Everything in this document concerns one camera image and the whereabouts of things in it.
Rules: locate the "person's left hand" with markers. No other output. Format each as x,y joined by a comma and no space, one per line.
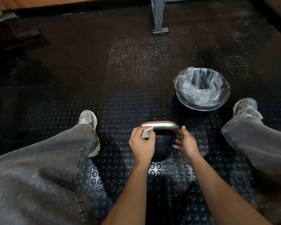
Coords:
141,147

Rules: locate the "person's grey sneaker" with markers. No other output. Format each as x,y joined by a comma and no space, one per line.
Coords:
245,107
89,119

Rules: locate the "grey metal frame post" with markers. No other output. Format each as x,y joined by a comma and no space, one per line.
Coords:
158,14

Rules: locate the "black gym equipment base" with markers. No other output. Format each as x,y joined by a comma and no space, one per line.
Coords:
16,32

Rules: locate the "person's right grey sneaker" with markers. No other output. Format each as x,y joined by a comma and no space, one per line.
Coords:
245,107

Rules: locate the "person's right leg in jeans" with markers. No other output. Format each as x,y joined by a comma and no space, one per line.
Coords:
264,147

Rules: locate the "black trash bin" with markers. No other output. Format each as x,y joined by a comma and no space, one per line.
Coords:
189,117

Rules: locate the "person's left forearm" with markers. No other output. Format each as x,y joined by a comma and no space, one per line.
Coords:
131,196

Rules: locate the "clear plastic bin liner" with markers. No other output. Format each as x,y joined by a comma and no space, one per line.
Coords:
201,89

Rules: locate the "person's right hand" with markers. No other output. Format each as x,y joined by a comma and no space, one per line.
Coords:
188,146

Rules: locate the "white wipe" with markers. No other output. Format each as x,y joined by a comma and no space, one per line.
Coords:
146,133

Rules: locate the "person's right forearm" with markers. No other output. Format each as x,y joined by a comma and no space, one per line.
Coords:
220,194

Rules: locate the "person's leg in jeans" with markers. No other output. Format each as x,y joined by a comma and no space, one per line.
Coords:
37,175
264,147

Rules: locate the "person's left grey sneaker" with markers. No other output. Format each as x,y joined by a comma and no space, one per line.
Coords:
89,119

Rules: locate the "person's left leg in jeans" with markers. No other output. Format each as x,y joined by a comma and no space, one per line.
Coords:
37,175

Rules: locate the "person's left thumb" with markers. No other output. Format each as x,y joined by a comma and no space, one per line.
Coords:
151,136

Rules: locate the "person's right thumb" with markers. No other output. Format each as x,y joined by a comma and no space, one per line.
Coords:
177,146

